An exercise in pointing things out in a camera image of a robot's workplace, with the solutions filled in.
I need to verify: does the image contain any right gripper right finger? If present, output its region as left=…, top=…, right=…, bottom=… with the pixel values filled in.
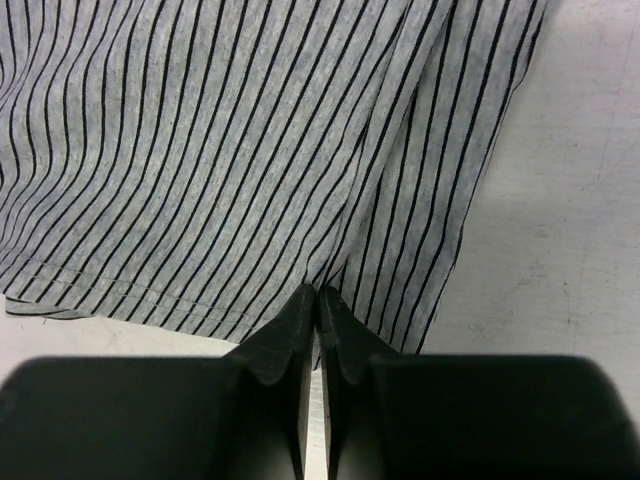
left=318, top=288, right=639, bottom=479

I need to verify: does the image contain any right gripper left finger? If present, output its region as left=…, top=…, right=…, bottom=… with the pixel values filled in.
left=1, top=285, right=315, bottom=479

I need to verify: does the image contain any grey striped underwear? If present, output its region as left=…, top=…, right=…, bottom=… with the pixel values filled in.
left=1, top=1, right=547, bottom=353

